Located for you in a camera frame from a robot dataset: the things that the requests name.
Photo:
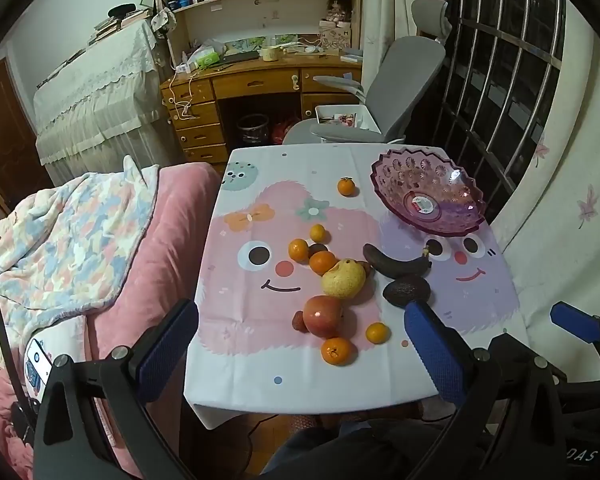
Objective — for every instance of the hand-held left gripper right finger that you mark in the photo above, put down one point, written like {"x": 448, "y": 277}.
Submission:
{"x": 435, "y": 350}

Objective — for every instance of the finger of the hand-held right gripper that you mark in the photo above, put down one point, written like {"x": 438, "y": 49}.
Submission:
{"x": 572, "y": 320}

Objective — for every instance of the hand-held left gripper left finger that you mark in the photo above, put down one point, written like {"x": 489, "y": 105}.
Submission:
{"x": 167, "y": 345}

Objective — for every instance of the dark avocado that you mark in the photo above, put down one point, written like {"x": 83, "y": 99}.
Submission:
{"x": 405, "y": 290}

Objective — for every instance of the dark overripe banana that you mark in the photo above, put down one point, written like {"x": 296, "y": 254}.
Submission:
{"x": 390, "y": 267}

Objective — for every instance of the orange mandarin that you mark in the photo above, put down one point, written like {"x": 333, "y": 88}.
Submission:
{"x": 337, "y": 351}
{"x": 318, "y": 233}
{"x": 323, "y": 263}
{"x": 378, "y": 333}
{"x": 298, "y": 250}

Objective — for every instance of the yellow pear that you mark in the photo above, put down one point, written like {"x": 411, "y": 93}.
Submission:
{"x": 342, "y": 280}

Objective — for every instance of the red apple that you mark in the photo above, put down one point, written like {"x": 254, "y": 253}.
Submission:
{"x": 322, "y": 315}

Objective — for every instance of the pink plastic fruit bowl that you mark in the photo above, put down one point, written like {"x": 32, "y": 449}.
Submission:
{"x": 430, "y": 195}

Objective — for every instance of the cartoon printed tablecloth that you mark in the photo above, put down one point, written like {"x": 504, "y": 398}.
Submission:
{"x": 260, "y": 360}

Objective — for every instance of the small brown fruit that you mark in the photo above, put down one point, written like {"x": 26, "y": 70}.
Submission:
{"x": 365, "y": 267}

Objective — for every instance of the person's dark trousers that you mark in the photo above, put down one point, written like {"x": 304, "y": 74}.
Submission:
{"x": 360, "y": 450}

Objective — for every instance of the smartphone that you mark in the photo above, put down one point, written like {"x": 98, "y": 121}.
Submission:
{"x": 37, "y": 361}

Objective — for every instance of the small dark round fruit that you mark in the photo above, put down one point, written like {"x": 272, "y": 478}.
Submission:
{"x": 319, "y": 248}

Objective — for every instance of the mandarin with green stem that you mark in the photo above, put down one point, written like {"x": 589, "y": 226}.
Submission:
{"x": 346, "y": 187}

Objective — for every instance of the dark waste bin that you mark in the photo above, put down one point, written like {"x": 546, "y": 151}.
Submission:
{"x": 252, "y": 130}

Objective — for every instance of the white storage box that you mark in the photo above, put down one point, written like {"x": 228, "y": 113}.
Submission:
{"x": 367, "y": 117}

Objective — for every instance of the red bag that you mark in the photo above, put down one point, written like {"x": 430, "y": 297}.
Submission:
{"x": 285, "y": 132}

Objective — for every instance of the white lace furniture cover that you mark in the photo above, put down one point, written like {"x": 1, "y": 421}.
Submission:
{"x": 95, "y": 110}

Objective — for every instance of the brown wooden door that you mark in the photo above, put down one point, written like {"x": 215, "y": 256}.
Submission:
{"x": 5, "y": 130}

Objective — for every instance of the wooden desk with drawers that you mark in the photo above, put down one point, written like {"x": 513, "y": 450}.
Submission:
{"x": 250, "y": 82}

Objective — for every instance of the grey office chair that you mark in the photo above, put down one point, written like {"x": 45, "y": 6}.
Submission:
{"x": 405, "y": 75}

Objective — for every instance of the metal window grille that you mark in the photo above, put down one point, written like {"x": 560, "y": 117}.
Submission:
{"x": 511, "y": 40}

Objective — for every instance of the green tissue pack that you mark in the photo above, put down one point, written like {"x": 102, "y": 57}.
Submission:
{"x": 206, "y": 58}

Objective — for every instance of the white plastic bag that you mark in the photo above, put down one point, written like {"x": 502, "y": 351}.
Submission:
{"x": 205, "y": 46}

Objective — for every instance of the beige cup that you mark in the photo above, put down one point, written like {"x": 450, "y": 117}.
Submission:
{"x": 270, "y": 54}

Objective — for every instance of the stack of books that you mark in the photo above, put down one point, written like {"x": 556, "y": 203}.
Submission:
{"x": 125, "y": 21}

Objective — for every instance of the beige patterned box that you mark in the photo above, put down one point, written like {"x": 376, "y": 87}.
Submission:
{"x": 335, "y": 37}

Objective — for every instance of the black hat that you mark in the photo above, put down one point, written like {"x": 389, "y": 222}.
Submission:
{"x": 121, "y": 10}

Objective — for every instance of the brown haired doll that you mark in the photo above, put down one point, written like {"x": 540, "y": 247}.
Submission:
{"x": 337, "y": 7}

